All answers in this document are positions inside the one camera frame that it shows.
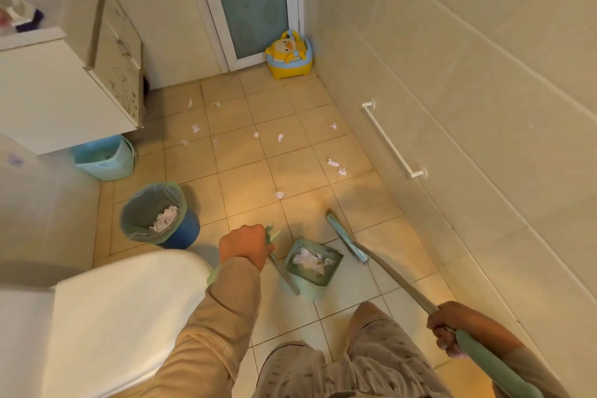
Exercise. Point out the person's left hand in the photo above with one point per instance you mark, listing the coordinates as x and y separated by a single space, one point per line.
242 244

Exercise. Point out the blue lined trash bin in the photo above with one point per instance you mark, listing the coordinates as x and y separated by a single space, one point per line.
144 211

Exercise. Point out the white vanity cabinet with sink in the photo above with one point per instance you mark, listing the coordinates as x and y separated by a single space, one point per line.
60 90

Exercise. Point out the white towel bar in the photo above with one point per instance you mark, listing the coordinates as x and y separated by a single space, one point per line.
392 141

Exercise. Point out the light blue bucket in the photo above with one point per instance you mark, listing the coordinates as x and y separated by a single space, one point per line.
105 160

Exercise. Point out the frosted glass door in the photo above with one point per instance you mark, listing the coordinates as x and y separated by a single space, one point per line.
252 1

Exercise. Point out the person's right hand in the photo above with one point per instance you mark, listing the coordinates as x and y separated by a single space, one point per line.
450 325

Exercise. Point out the black plastic container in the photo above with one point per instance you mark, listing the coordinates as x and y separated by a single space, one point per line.
146 85

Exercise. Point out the white toilet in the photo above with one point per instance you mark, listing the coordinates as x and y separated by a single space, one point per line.
116 318

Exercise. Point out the grey patterned trousers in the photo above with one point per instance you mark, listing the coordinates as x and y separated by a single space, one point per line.
373 365

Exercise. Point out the yellow duck potty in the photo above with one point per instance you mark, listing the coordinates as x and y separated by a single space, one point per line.
288 55

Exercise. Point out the person's left forearm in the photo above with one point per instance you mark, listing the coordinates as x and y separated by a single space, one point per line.
219 327

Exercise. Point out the white paper scraps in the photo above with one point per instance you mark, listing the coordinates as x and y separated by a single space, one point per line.
332 163

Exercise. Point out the beige tiled floor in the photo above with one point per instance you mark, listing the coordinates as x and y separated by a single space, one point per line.
298 174

